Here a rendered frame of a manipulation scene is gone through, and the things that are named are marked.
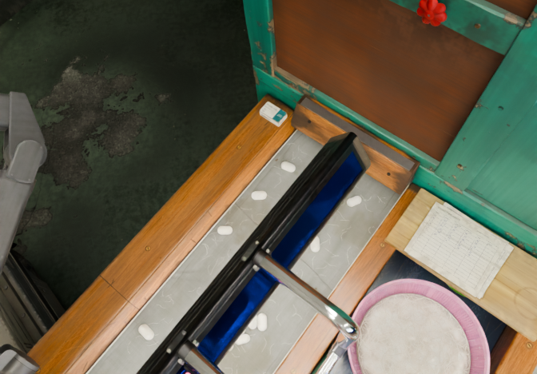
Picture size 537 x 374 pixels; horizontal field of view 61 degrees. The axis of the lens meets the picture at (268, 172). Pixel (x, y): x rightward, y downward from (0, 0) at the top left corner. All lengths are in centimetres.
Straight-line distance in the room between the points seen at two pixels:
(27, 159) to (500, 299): 90
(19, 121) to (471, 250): 88
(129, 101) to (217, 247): 132
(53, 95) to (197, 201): 147
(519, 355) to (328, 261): 40
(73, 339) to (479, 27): 92
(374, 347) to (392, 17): 63
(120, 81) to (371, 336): 173
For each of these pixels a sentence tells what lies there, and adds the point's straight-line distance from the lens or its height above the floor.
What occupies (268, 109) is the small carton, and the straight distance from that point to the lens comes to 112.
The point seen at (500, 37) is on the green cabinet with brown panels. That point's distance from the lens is 69.
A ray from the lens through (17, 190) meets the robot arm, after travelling 85.
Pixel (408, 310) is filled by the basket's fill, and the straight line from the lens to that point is 103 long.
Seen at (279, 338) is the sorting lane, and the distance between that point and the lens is 98.
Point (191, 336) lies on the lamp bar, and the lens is 63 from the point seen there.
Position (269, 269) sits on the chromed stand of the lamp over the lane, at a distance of 62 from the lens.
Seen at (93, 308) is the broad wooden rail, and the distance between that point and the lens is 106.
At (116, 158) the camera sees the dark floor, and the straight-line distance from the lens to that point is 210.
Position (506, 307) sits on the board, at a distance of 103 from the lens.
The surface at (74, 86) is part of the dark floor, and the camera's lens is 240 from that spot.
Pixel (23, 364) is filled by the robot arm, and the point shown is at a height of 94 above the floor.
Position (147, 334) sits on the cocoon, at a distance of 101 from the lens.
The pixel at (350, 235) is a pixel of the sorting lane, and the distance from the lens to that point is 103.
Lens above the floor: 172
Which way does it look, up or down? 64 degrees down
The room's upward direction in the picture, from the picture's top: 9 degrees counter-clockwise
